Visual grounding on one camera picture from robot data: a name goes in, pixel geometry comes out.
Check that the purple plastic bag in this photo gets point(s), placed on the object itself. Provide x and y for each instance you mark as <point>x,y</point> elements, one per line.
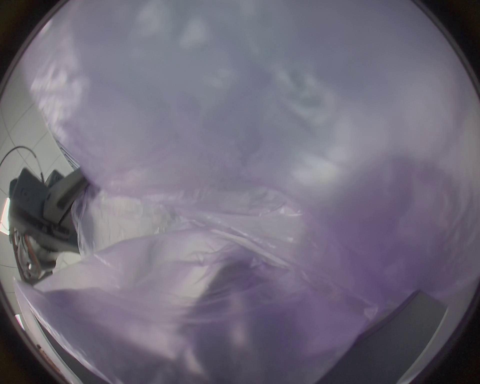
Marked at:
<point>240,150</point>

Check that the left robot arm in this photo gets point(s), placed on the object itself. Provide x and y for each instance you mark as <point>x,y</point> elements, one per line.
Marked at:
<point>26,195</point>

